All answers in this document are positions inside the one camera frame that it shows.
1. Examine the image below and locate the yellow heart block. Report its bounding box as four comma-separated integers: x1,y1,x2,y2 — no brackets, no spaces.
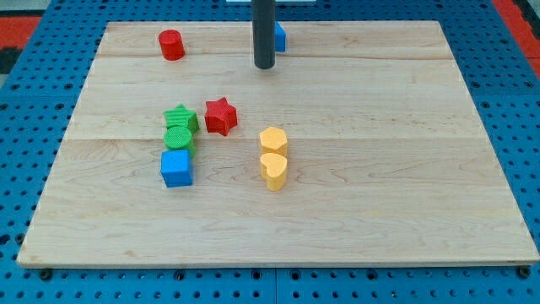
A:
259,153,288,191

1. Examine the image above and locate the red star block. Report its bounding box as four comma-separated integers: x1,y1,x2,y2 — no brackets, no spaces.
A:
204,97,238,136

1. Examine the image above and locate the green star block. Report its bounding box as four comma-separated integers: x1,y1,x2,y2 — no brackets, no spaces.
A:
164,104,200,133

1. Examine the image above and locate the yellow hexagon block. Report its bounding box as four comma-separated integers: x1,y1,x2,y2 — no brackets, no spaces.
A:
259,127,288,157

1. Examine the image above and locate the light wooden board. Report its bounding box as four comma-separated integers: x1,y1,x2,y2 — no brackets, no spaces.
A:
18,21,539,269

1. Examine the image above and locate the green cylinder block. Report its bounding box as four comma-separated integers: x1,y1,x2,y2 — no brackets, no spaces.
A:
163,126,196,158

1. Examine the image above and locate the blue cube block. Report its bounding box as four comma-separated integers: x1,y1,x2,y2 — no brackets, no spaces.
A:
160,149,193,187

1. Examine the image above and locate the blue block behind rod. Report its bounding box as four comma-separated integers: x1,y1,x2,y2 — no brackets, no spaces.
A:
275,22,287,52

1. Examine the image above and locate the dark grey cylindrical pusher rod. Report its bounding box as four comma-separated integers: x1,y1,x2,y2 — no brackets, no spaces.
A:
251,0,276,69

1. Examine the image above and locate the red cylinder block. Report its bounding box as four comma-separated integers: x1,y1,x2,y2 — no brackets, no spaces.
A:
158,29,185,61

